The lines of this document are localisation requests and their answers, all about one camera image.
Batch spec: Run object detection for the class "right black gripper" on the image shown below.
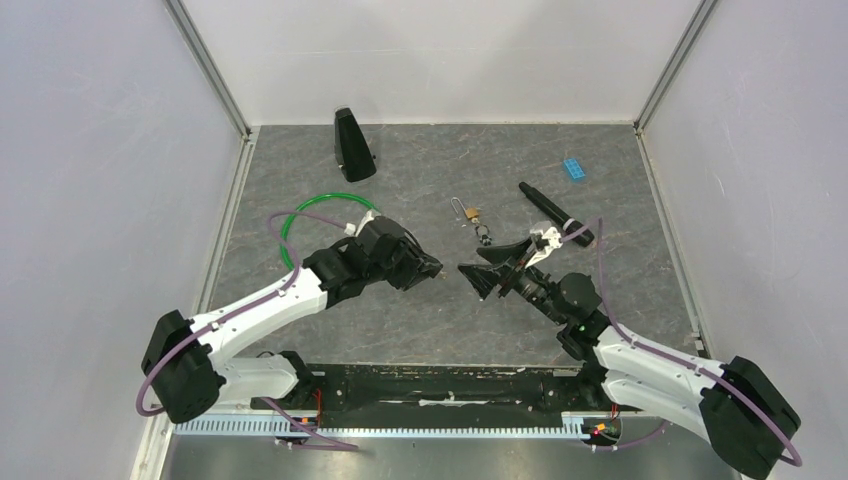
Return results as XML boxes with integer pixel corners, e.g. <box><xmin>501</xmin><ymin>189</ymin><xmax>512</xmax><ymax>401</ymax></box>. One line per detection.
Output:
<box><xmin>458</xmin><ymin>237</ymin><xmax>567</xmax><ymax>326</ymax></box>

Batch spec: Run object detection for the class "panda keychain with key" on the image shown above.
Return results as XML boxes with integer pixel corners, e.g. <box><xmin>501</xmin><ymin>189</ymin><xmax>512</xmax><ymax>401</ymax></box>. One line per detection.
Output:
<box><xmin>474</xmin><ymin>222</ymin><xmax>493</xmax><ymax>246</ymax></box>

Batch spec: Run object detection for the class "black microphone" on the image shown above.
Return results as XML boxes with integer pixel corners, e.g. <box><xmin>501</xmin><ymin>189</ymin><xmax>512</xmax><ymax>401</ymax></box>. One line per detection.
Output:
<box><xmin>518</xmin><ymin>182</ymin><xmax>595</xmax><ymax>248</ymax></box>

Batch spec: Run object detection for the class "white cable duct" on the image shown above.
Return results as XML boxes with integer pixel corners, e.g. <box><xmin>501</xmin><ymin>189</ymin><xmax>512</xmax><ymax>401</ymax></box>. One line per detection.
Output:
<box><xmin>174</xmin><ymin>413</ymin><xmax>590</xmax><ymax>441</ymax></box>

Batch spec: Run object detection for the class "blue toy brick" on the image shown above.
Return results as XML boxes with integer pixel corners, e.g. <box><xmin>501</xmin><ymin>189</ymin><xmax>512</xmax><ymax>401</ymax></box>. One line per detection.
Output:
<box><xmin>563</xmin><ymin>158</ymin><xmax>586</xmax><ymax>182</ymax></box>

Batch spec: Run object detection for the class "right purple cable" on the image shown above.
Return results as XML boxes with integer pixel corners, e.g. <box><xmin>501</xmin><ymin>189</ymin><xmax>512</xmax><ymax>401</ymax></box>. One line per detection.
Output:
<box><xmin>559</xmin><ymin>215</ymin><xmax>804</xmax><ymax>468</ymax></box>

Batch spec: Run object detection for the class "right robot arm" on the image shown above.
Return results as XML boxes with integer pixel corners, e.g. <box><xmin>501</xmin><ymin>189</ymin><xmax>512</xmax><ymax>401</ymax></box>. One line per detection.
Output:
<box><xmin>458</xmin><ymin>239</ymin><xmax>802</xmax><ymax>479</ymax></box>

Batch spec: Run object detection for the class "brass padlock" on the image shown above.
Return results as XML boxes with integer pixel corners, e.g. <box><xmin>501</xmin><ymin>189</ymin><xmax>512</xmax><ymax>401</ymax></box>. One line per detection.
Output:
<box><xmin>450</xmin><ymin>197</ymin><xmax>480</xmax><ymax>223</ymax></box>

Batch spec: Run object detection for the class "black metronome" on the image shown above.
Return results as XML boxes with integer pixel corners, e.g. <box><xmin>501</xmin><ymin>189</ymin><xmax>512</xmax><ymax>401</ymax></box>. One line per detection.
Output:
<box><xmin>334</xmin><ymin>107</ymin><xmax>377</xmax><ymax>183</ymax></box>

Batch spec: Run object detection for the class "green cable lock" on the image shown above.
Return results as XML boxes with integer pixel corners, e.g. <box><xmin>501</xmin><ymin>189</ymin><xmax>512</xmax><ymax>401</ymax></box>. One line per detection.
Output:
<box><xmin>280</xmin><ymin>192</ymin><xmax>378</xmax><ymax>269</ymax></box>

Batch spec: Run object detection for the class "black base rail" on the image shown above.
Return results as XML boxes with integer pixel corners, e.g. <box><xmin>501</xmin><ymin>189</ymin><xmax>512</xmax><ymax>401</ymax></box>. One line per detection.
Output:
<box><xmin>277</xmin><ymin>364</ymin><xmax>623</xmax><ymax>429</ymax></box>

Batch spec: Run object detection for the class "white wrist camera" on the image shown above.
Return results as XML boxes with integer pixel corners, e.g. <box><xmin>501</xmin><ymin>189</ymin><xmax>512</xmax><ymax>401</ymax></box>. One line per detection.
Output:
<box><xmin>526</xmin><ymin>221</ymin><xmax>562</xmax><ymax>267</ymax></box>
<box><xmin>344</xmin><ymin>210</ymin><xmax>379</xmax><ymax>237</ymax></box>

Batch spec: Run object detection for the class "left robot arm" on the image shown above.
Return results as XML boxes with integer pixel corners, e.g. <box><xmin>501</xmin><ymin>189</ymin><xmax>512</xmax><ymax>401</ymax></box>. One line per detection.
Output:
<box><xmin>136</xmin><ymin>210</ymin><xmax>443</xmax><ymax>424</ymax></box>

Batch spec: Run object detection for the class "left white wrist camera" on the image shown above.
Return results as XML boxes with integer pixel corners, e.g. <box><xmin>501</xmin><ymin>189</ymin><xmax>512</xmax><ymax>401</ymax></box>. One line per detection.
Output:
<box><xmin>344</xmin><ymin>210</ymin><xmax>379</xmax><ymax>237</ymax></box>

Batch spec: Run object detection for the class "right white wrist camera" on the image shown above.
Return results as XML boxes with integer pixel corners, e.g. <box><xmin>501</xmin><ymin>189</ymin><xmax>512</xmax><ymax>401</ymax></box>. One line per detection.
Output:
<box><xmin>526</xmin><ymin>221</ymin><xmax>562</xmax><ymax>267</ymax></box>

